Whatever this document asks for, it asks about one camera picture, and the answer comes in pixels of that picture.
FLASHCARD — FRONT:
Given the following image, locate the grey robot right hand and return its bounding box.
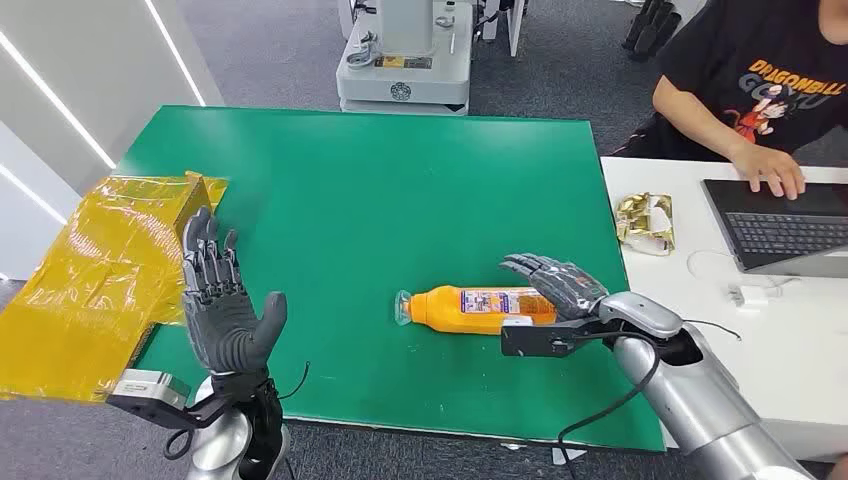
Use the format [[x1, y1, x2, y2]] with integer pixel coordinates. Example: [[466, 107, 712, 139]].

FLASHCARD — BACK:
[[498, 253, 609, 324]]

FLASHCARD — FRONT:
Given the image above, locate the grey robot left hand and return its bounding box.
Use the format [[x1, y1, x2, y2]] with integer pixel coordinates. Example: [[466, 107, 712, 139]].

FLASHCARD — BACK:
[[182, 206, 289, 376]]

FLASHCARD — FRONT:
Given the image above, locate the person's right hand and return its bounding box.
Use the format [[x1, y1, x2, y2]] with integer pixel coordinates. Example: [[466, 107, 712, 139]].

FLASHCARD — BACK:
[[728, 142, 808, 201]]

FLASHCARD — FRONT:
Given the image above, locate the orange bottle with clear cap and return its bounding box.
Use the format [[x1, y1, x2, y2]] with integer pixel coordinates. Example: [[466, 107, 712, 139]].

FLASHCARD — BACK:
[[394, 285, 560, 337]]

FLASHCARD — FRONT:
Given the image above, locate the dark grey laptop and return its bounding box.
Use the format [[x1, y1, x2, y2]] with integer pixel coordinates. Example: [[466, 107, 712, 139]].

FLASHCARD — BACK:
[[701, 178, 848, 280]]

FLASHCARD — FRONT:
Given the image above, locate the crumpled gold foil wrapper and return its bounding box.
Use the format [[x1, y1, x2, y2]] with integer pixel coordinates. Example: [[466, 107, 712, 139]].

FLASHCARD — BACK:
[[614, 192, 678, 257]]

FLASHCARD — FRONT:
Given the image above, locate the person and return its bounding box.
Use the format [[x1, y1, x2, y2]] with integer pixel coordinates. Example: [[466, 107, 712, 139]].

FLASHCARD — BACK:
[[621, 0, 848, 201]]

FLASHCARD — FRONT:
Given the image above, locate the white power adapter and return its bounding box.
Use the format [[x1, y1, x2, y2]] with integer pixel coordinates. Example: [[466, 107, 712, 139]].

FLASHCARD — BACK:
[[727, 283, 770, 310]]

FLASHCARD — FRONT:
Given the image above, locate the black equipment pile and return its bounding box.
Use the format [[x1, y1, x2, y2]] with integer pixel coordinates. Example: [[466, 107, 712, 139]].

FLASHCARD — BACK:
[[621, 0, 684, 64]]

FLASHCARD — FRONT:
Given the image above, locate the green table mat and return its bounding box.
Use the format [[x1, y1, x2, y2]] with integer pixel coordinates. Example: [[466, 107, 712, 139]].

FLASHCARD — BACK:
[[115, 105, 666, 453]]

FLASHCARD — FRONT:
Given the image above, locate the grey white machine base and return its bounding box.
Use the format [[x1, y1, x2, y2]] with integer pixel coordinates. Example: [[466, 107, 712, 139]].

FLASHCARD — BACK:
[[335, 0, 476, 117]]

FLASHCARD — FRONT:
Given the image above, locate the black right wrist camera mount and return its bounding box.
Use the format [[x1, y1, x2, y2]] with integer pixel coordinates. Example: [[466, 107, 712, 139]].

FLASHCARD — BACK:
[[500, 316, 601, 360]]

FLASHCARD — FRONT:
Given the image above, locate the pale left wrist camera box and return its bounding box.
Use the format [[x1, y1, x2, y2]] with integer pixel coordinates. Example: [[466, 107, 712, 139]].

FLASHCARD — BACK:
[[105, 368, 195, 432]]

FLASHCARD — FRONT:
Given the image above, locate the thin white cable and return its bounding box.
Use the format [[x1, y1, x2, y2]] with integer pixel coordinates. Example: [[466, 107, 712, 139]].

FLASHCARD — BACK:
[[686, 248, 800, 294]]

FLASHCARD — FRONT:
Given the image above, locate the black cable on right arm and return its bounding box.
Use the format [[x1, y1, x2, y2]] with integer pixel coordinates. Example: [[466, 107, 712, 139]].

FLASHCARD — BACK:
[[557, 329, 664, 480]]

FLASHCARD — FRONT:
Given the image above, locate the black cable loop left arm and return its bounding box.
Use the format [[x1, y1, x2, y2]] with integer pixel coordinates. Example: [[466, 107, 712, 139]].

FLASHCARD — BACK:
[[163, 427, 198, 462]]

